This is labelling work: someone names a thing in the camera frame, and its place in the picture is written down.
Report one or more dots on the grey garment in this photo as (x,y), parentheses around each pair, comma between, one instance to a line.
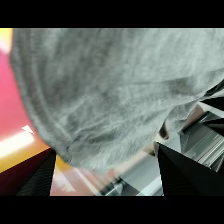
(110,90)

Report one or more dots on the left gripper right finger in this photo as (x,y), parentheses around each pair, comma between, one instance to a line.
(186,176)

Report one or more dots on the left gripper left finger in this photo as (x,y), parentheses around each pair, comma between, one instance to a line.
(31,176)

